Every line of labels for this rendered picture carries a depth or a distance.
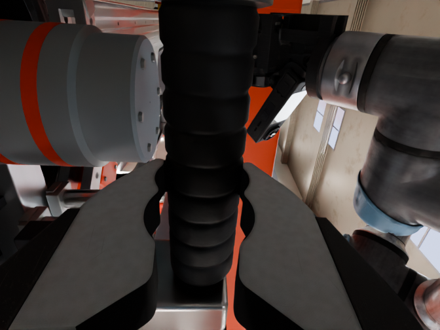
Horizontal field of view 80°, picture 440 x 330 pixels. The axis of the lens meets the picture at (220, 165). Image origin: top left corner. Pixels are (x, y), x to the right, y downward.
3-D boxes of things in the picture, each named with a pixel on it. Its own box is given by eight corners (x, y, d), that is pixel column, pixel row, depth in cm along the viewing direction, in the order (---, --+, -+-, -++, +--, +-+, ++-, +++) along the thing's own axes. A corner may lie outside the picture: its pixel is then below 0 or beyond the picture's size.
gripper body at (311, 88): (268, 12, 36) (359, 15, 29) (262, 76, 41) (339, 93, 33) (230, 12, 31) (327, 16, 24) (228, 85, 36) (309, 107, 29)
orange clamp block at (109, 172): (60, 183, 52) (80, 191, 60) (101, 184, 52) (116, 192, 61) (67, 148, 54) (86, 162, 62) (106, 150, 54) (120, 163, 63)
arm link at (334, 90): (375, 103, 31) (346, 120, 26) (336, 94, 34) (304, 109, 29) (398, 31, 27) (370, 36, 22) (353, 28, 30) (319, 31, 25)
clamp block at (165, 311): (49, 307, 13) (72, 362, 16) (230, 308, 14) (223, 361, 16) (89, 235, 18) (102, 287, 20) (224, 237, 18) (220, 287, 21)
